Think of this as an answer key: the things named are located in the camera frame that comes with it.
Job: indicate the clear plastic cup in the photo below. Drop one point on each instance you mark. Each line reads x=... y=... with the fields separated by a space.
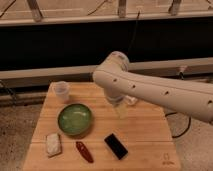
x=61 y=90

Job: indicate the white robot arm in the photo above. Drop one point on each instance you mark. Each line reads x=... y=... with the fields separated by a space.
x=194 y=99

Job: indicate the white sponge block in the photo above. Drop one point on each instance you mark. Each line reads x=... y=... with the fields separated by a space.
x=53 y=144

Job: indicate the wooden cutting board table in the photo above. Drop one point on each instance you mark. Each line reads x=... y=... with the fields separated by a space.
x=144 y=132

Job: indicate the red chili pepper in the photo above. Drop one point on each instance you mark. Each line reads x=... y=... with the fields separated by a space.
x=84 y=152

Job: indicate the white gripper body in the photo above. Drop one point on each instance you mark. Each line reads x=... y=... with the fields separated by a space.
x=113 y=97

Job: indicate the black smartphone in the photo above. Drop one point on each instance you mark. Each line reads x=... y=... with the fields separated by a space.
x=116 y=146

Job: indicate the green ceramic bowl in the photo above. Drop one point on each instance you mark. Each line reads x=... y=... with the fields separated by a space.
x=75 y=119

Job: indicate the small plastic bottle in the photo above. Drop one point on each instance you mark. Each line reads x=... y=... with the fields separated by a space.
x=131 y=100

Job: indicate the translucent yellowish gripper finger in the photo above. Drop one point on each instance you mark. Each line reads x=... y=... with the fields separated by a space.
x=121 y=110

